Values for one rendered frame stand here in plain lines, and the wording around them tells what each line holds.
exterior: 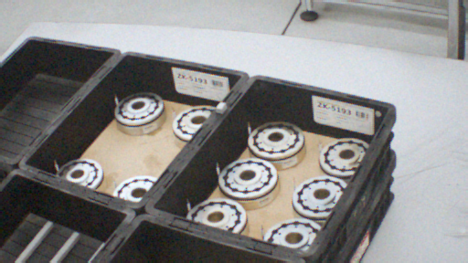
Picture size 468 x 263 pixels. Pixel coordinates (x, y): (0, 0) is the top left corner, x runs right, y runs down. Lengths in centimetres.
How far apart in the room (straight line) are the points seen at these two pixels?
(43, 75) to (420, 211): 93
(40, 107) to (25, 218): 37
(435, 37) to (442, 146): 171
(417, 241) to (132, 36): 106
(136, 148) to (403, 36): 199
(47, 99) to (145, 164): 37
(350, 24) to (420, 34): 32
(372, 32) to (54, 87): 186
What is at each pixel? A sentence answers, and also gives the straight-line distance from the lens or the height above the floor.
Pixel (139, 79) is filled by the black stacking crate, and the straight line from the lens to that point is 177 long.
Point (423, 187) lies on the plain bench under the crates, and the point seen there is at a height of 70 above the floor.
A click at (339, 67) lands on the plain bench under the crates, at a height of 70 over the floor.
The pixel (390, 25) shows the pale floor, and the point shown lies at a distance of 354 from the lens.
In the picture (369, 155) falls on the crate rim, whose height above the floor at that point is 93.
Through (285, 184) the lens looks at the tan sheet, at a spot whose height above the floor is 83.
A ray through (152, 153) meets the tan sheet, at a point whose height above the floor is 83.
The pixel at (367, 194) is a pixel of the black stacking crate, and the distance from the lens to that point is 146.
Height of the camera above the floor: 184
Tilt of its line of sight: 38 degrees down
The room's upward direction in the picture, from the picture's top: 9 degrees counter-clockwise
